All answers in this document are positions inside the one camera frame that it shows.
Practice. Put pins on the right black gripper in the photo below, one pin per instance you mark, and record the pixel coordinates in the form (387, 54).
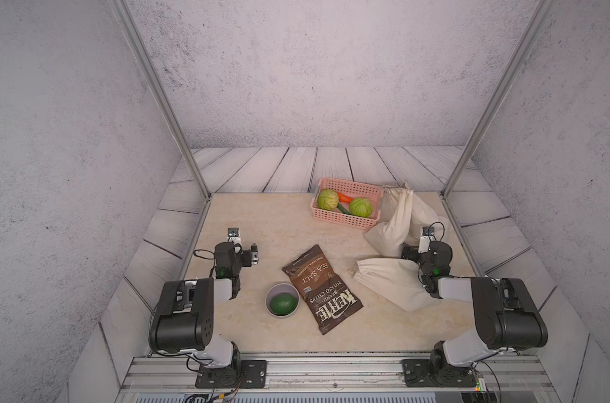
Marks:
(413, 252)

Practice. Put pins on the brown kettle chips bag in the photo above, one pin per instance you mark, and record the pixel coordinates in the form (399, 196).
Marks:
(324, 291)

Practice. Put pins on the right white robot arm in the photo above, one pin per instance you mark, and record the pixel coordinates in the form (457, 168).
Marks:
(506, 319)

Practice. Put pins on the orange carrot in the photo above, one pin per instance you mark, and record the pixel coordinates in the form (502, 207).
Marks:
(344, 199)

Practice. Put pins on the left aluminium frame post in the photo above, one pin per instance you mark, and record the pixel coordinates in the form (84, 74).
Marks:
(137, 46)

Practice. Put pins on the aluminium frame post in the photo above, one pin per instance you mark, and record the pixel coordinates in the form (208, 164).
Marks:
(137, 46)
(517, 60)

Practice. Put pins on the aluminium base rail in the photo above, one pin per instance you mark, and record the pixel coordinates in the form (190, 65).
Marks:
(342, 377)

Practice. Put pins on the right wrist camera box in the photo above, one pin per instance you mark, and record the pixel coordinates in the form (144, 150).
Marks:
(426, 237)

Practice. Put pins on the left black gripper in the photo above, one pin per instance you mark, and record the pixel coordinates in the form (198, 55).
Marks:
(247, 261)

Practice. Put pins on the beige cloth bag front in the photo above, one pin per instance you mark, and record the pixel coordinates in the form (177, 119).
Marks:
(395, 280)

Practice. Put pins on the right green cabbage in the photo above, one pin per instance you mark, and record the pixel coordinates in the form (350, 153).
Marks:
(361, 207)

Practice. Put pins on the right aluminium frame post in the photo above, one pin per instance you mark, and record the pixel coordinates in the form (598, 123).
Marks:
(517, 60)

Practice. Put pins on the left green cabbage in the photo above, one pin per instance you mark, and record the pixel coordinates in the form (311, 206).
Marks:
(328, 200)

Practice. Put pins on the green cucumber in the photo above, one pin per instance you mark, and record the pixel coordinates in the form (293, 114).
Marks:
(343, 210)

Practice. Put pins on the green avocado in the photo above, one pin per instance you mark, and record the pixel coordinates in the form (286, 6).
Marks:
(283, 304)

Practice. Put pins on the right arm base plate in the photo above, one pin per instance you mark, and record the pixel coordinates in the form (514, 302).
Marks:
(425, 373)

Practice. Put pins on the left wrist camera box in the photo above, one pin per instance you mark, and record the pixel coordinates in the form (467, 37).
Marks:
(234, 236)

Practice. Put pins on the grey bowl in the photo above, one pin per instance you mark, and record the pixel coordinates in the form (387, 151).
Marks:
(278, 289)

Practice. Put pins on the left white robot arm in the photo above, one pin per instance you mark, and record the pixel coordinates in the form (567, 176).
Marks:
(183, 322)

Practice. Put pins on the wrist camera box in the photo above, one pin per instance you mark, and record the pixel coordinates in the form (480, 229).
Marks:
(234, 236)
(426, 237)

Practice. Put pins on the pink plastic basket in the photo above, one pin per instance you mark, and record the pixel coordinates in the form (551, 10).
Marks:
(354, 190)

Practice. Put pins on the green cabbage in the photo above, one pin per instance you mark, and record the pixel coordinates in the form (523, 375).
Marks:
(361, 207)
(328, 200)

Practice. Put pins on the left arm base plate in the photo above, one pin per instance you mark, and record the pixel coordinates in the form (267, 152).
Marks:
(242, 374)

